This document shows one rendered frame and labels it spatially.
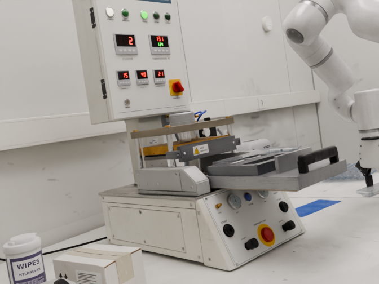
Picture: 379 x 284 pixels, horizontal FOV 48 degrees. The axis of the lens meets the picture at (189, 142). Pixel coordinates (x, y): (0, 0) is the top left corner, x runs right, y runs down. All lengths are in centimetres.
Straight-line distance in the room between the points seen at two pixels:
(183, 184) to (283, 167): 26
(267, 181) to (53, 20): 111
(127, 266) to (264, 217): 40
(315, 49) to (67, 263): 93
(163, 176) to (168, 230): 15
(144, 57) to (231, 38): 133
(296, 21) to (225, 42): 145
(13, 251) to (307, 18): 93
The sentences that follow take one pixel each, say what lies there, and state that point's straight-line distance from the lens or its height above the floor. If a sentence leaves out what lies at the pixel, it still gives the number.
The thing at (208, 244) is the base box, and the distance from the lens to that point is 107.
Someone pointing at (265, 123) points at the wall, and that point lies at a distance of 289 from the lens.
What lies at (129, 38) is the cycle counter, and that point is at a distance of 139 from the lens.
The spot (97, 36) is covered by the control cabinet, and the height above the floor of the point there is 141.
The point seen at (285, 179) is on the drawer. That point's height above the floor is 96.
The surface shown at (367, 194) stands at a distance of 150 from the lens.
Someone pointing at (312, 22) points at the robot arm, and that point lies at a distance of 119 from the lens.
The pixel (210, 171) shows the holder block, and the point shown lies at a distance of 111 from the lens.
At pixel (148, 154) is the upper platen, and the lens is 129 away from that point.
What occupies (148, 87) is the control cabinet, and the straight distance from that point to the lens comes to 140.
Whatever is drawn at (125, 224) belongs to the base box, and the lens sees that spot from 134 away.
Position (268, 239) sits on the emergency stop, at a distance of 116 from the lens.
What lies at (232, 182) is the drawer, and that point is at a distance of 105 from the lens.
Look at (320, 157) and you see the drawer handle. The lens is 101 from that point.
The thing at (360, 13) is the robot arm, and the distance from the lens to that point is 117.
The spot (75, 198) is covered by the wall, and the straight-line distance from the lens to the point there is 171.
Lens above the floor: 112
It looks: 3 degrees down
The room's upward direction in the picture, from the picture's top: 8 degrees counter-clockwise
